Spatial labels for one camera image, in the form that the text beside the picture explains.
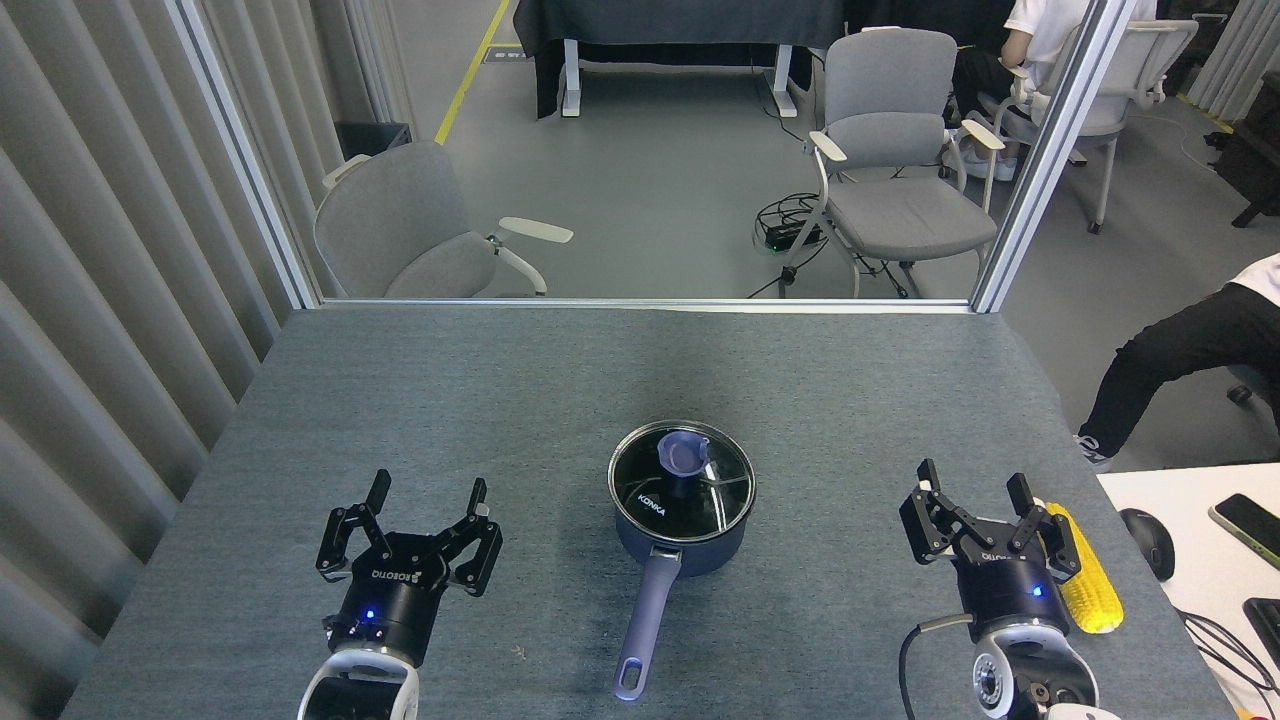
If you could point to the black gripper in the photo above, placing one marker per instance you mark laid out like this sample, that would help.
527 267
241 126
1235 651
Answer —
395 600
1010 580

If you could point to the yellow corn cob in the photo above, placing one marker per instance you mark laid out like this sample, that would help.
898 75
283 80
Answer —
1095 600

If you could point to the glass pot lid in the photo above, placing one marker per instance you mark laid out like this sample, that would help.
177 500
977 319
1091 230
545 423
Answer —
640 480

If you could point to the black computer mouse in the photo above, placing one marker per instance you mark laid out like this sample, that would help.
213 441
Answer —
1150 545

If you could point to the white side table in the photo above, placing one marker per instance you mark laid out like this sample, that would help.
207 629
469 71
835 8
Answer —
1210 600

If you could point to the smartphone with green case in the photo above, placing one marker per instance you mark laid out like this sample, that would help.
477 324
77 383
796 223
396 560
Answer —
1248 525

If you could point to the person in black trousers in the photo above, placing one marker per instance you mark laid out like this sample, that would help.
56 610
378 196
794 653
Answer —
1190 340

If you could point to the black flat device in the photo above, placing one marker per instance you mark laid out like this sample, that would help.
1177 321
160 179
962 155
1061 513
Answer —
1265 630

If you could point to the black office chair base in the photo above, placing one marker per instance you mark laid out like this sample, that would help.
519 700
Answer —
1250 385

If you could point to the grey chair with white armrests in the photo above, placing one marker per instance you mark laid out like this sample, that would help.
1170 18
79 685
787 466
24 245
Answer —
890 140
390 220

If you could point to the black power strip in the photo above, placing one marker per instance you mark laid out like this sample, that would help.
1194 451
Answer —
792 236

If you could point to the black box on floor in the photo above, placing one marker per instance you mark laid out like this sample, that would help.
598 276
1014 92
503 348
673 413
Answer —
372 138

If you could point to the black furniture piece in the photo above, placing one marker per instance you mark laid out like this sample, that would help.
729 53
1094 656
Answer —
1250 150

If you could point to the grey mesh-back office chair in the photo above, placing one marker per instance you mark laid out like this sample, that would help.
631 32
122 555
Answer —
1130 80

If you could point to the person seated on chair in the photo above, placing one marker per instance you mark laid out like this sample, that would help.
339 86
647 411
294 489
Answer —
1045 25

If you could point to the black-draped desk, white legs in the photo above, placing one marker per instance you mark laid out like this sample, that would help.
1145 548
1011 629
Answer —
680 20

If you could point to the silver frame crossbar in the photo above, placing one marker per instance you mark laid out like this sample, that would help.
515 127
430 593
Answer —
640 304

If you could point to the silver frame post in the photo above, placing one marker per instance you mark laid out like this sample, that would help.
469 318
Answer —
245 160
1050 150

